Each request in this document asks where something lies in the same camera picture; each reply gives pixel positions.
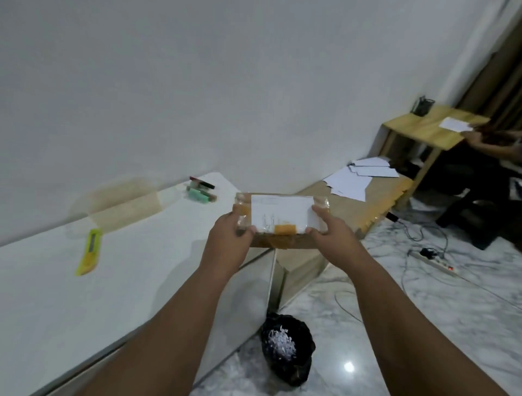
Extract person's right hand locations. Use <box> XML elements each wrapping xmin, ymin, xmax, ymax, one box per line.
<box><xmin>306</xmin><ymin>205</ymin><xmax>363</xmax><ymax>279</ymax></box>

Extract person's left hand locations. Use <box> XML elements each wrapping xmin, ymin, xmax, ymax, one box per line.
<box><xmin>198</xmin><ymin>202</ymin><xmax>258</xmax><ymax>282</ymax></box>

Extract green cosmetic tube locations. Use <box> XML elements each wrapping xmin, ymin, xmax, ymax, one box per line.
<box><xmin>187</xmin><ymin>189</ymin><xmax>218</xmax><ymax>203</ymax></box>

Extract taped brown cardboard box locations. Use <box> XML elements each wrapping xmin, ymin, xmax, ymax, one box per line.
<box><xmin>232</xmin><ymin>191</ymin><xmax>331</xmax><ymax>250</ymax></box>

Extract clear plastic container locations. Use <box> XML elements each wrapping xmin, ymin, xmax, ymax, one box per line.
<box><xmin>65</xmin><ymin>177</ymin><xmax>180</xmax><ymax>239</ymax></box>

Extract shredded paper filler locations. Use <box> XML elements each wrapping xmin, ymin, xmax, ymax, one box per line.
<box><xmin>267</xmin><ymin>325</ymin><xmax>296</xmax><ymax>362</ymax></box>

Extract yellow utility knife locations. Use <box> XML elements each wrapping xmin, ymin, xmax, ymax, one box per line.
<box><xmin>74</xmin><ymin>228</ymin><xmax>103</xmax><ymax>277</ymax></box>

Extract person's right forearm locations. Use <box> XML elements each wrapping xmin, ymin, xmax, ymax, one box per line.
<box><xmin>345</xmin><ymin>255</ymin><xmax>511</xmax><ymax>396</ymax></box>

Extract black pen holder cup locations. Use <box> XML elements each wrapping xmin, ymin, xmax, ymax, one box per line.
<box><xmin>411</xmin><ymin>96</ymin><xmax>436</xmax><ymax>118</ymax></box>

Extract low wooden platform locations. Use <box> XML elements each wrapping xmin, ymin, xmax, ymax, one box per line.
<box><xmin>275</xmin><ymin>175</ymin><xmax>415</xmax><ymax>311</ymax></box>

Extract white paper sheets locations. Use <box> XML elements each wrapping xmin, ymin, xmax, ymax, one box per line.
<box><xmin>322</xmin><ymin>157</ymin><xmax>400</xmax><ymax>203</ymax></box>

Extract white power strip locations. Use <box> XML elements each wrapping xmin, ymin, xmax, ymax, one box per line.
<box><xmin>409</xmin><ymin>247</ymin><xmax>459</xmax><ymax>278</ymax></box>

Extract black trash bag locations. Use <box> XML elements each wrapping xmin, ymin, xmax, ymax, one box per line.
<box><xmin>260</xmin><ymin>312</ymin><xmax>317</xmax><ymax>387</ymax></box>

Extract black stool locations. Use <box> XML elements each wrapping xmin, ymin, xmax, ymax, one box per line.
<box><xmin>435</xmin><ymin>187</ymin><xmax>515</xmax><ymax>250</ymax></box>

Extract small wooden side table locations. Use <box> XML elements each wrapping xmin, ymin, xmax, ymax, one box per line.
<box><xmin>377</xmin><ymin>104</ymin><xmax>492</xmax><ymax>211</ymax></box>

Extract white paper sheet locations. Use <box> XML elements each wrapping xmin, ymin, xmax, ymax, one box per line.
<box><xmin>439</xmin><ymin>117</ymin><xmax>475</xmax><ymax>133</ymax></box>

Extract brown curtain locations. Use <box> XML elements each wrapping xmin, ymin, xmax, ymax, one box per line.
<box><xmin>456</xmin><ymin>22</ymin><xmax>522</xmax><ymax>131</ymax></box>

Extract thin grey cable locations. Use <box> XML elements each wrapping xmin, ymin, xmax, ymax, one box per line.
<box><xmin>334</xmin><ymin>220</ymin><xmax>522</xmax><ymax>323</ymax></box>

